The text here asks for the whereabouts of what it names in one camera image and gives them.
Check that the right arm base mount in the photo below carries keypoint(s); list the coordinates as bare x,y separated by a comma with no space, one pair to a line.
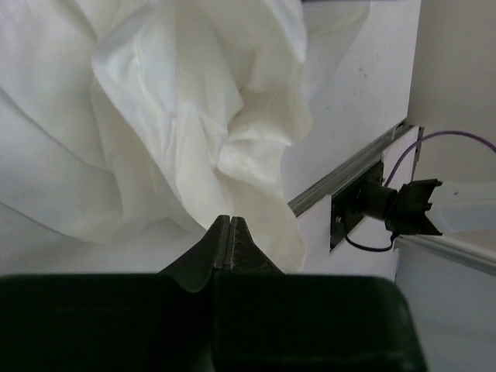
364,196

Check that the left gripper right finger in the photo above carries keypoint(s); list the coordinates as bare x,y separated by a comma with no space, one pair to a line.
240,254

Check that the white pleated skirt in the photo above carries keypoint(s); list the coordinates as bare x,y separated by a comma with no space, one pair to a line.
115,114

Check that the front aluminium rail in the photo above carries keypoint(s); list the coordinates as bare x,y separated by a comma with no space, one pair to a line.
348,171

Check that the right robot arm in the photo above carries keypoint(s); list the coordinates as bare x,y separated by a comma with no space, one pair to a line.
424,212

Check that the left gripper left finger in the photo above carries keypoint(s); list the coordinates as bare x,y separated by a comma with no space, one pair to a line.
193,269

